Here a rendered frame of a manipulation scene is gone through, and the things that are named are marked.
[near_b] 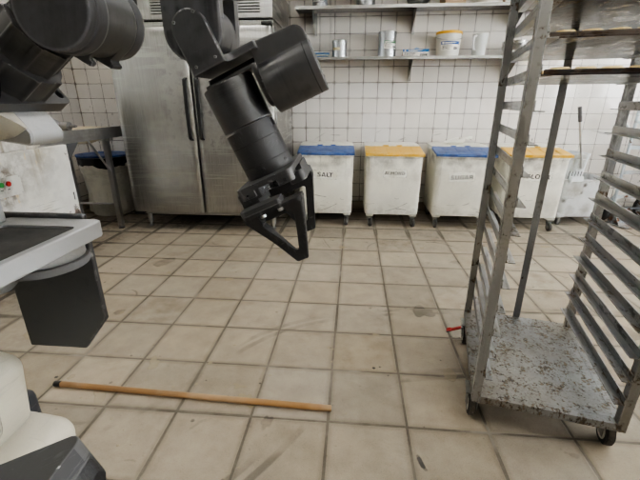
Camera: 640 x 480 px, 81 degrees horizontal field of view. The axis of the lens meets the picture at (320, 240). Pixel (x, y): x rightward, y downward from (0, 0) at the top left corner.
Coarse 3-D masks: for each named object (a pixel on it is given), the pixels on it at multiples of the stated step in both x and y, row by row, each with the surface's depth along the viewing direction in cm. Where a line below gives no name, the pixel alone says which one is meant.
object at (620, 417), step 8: (632, 368) 119; (632, 384) 119; (624, 392) 122; (632, 392) 119; (632, 400) 120; (624, 408) 122; (632, 408) 121; (616, 416) 125; (624, 416) 123; (624, 424) 124; (624, 432) 125
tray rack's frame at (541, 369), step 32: (512, 0) 145; (512, 32) 148; (544, 160) 161; (608, 160) 152; (544, 192) 165; (608, 192) 156; (480, 224) 175; (576, 288) 172; (512, 320) 184; (512, 352) 160; (544, 352) 160; (576, 352) 160; (512, 384) 142; (544, 384) 142; (576, 384) 142; (576, 416) 128; (608, 416) 128
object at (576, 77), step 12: (552, 72) 100; (564, 72) 99; (576, 72) 98; (588, 72) 98; (600, 72) 97; (612, 72) 96; (624, 72) 96; (636, 72) 95; (540, 84) 147; (552, 84) 147; (564, 84) 147; (576, 84) 147
